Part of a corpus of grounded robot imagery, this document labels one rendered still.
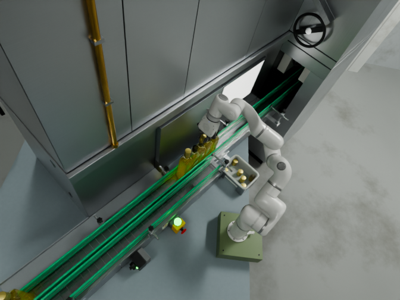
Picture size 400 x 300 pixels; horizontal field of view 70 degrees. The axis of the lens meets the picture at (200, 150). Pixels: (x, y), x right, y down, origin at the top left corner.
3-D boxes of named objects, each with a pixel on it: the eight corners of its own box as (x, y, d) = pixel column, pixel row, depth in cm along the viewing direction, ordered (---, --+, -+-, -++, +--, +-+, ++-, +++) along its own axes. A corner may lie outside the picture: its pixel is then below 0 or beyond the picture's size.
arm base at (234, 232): (251, 221, 173) (259, 212, 160) (253, 242, 166) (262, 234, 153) (226, 220, 170) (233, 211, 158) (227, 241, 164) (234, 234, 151)
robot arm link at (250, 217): (241, 209, 159) (250, 198, 146) (261, 225, 156) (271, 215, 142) (231, 222, 154) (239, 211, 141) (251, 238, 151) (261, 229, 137)
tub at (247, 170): (233, 159, 204) (236, 152, 197) (256, 180, 198) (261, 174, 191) (216, 173, 196) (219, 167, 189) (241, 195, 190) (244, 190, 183)
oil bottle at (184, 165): (182, 168, 180) (186, 150, 162) (188, 174, 178) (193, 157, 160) (176, 174, 177) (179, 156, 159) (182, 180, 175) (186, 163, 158)
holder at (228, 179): (227, 155, 206) (230, 149, 200) (256, 180, 199) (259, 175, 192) (211, 168, 198) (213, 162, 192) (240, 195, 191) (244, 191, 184)
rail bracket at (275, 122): (263, 118, 226) (274, 99, 207) (280, 131, 221) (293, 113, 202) (261, 121, 224) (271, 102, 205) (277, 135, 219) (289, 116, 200)
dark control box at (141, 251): (141, 250, 162) (141, 246, 155) (150, 261, 160) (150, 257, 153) (130, 261, 158) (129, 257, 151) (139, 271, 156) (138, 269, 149)
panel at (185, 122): (247, 91, 211) (263, 54, 183) (250, 93, 211) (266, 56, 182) (155, 159, 169) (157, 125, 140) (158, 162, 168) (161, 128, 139)
